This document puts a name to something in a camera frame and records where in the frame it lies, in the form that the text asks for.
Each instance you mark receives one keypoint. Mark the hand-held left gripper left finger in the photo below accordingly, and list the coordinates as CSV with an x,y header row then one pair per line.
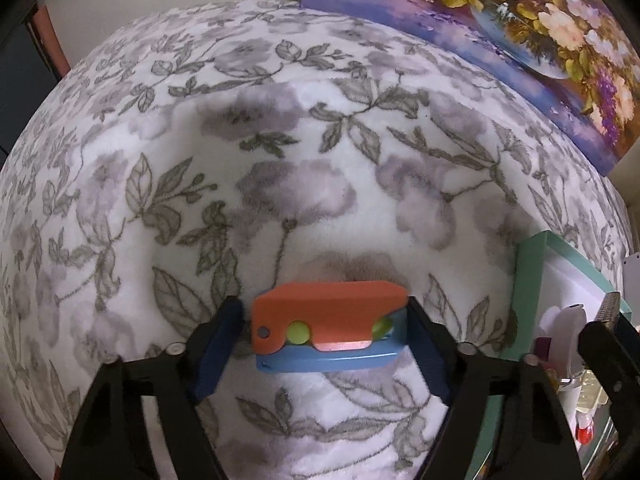
x,y
215,355

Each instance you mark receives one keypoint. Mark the small red bottle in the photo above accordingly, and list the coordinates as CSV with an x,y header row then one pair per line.
x,y
586,430

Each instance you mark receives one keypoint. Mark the floral painting canvas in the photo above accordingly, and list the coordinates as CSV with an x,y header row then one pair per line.
x,y
450,25

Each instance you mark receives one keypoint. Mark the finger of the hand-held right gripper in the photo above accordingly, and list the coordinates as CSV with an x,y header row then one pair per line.
x,y
612,360

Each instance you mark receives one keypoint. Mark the teal shallow tray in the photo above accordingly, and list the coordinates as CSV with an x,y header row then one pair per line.
x,y
530,270

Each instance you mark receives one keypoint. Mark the purple lighter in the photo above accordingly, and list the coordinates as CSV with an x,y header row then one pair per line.
x,y
542,349

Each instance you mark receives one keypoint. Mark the grey floral blanket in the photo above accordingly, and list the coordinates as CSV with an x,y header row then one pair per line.
x,y
250,160

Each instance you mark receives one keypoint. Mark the gold patterned bar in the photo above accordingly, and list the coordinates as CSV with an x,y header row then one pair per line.
x,y
612,305

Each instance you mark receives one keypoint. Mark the dark cabinet with wooden edge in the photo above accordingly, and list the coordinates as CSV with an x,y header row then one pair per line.
x,y
25,85

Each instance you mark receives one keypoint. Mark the white charger cube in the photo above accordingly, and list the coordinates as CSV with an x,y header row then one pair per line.
x,y
565,340

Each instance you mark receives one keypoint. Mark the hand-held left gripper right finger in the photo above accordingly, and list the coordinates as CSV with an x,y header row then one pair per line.
x,y
430,360

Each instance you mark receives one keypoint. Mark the orange and blue toy knife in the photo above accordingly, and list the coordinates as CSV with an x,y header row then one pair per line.
x,y
330,310

